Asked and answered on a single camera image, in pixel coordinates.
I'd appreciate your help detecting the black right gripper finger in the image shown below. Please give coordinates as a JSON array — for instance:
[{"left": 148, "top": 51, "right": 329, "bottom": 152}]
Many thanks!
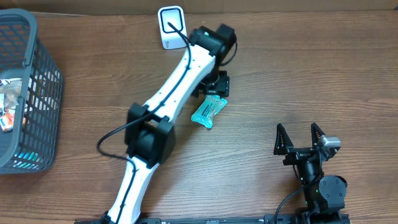
[
  {"left": 311, "top": 123, "right": 325, "bottom": 146},
  {"left": 274, "top": 123, "right": 294, "bottom": 156}
]

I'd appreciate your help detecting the green wipes packet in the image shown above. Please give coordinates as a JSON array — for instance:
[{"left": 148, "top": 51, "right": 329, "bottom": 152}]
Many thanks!
[{"left": 191, "top": 95, "right": 228, "bottom": 129}]

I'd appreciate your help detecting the teal tissue packet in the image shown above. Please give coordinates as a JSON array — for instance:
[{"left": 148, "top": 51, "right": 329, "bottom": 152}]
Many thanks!
[{"left": 14, "top": 151, "right": 39, "bottom": 161}]

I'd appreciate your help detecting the clear bread bag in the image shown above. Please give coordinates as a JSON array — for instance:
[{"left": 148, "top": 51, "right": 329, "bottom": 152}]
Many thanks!
[{"left": 1, "top": 78, "right": 22, "bottom": 109}]

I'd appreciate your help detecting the orange tissue packet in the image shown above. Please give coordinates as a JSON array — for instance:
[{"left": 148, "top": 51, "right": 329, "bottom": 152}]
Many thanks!
[{"left": 1, "top": 112, "right": 16, "bottom": 133}]

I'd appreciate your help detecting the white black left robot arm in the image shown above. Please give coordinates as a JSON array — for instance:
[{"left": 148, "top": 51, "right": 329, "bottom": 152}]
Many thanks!
[{"left": 98, "top": 22, "right": 238, "bottom": 223}]

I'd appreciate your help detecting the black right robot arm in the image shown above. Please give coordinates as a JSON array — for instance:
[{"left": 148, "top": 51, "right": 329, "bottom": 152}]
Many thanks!
[{"left": 271, "top": 123, "right": 350, "bottom": 224}]

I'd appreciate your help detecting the grey plastic basket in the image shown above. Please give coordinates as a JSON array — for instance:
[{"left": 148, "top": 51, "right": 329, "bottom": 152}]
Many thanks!
[{"left": 1, "top": 9, "right": 65, "bottom": 175}]

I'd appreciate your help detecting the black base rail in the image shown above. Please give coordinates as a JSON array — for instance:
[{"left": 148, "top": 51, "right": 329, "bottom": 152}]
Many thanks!
[{"left": 74, "top": 214, "right": 352, "bottom": 224}]

